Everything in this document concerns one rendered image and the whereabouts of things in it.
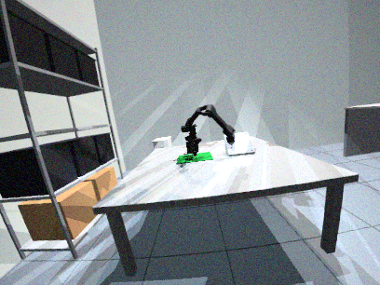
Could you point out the green circuit board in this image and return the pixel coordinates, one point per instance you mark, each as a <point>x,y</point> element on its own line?
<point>191,158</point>

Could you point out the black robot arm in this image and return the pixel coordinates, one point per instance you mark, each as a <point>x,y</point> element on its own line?
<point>228,130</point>

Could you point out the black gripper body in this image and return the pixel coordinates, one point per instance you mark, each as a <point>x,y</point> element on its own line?
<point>196,139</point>

